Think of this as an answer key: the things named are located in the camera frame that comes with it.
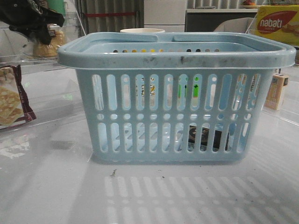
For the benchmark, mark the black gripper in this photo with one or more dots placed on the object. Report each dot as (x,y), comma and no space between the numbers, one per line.
(29,18)

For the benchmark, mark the bread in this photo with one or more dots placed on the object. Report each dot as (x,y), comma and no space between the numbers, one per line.
(58,39)

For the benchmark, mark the clear acrylic shelf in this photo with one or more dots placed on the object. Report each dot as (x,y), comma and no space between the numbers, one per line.
(289,110)
(52,90)

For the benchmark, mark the clear acrylic right shelf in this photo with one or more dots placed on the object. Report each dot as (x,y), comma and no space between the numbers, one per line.
(289,110)

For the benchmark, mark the green yellow cartoon package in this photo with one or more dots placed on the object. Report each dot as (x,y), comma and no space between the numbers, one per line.
(58,6)

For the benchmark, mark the dark packaged item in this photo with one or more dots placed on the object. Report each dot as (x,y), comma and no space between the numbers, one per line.
(204,139)

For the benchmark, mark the beige tissue pack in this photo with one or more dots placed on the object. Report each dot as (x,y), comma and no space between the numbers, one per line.
(276,93)

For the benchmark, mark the yellow nabati wafer box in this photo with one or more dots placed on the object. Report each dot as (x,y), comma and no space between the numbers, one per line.
(279,23)

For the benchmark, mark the light blue plastic basket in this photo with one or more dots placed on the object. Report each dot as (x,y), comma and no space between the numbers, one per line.
(129,88)

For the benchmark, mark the white drawer cabinet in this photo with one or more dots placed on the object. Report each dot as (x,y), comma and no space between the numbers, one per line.
(168,15)

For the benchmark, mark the green labelled package behind basket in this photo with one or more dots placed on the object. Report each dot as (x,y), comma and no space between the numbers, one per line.
(183,91)

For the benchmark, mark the brown cracker snack package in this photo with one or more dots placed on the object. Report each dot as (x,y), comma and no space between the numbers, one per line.
(14,104)

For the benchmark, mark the clear acrylic left shelf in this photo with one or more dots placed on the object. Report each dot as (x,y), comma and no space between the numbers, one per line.
(52,90)

